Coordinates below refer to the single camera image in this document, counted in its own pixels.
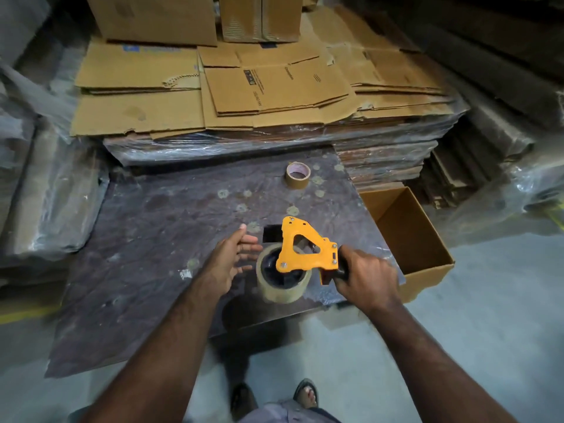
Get person's left hand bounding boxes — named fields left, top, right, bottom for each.
left=200, top=224, right=263, bottom=300

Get person's right hand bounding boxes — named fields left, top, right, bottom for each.
left=333, top=246, right=402, bottom=314

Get orange tape dispenser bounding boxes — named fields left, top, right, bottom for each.
left=275, top=216, right=349, bottom=287

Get person's left forearm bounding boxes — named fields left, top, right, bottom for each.
left=80, top=277, right=234, bottom=423

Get person's right forearm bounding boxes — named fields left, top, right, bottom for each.
left=365, top=299, right=518, bottom=423

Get large clear packing tape roll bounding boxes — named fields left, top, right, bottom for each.
left=256, top=243, right=313, bottom=304

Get open empty cardboard box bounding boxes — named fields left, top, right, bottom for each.
left=359, top=186, right=455, bottom=303

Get small brown tape roll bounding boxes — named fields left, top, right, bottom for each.
left=285, top=162, right=312, bottom=190

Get person's right sandalled foot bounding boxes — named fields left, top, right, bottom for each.
left=293, top=379, right=319, bottom=410

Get person's sandalled foot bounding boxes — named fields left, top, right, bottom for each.
left=293, top=379, right=319, bottom=410
left=230, top=383, right=259, bottom=422

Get plastic-wrapped stack of flattened cartons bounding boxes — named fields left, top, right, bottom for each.
left=70, top=4, right=470, bottom=192

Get person's grey clothing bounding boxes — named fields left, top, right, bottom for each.
left=238, top=400, right=341, bottom=423

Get person's left sandalled foot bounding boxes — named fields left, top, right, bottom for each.
left=230, top=383, right=259, bottom=422

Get dark stack of cardboard sheets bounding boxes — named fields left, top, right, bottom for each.
left=344, top=0, right=564, bottom=209

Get plastic-wrapped bundles of cardboard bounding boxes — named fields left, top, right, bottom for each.
left=0, top=0, right=111, bottom=271

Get crumpled clear plastic wrap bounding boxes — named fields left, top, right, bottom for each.
left=441, top=127, right=564, bottom=236

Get small upright cardboard box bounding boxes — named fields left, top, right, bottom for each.
left=219, top=0, right=304, bottom=43

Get large upright cardboard box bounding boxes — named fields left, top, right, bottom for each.
left=86, top=0, right=219, bottom=47

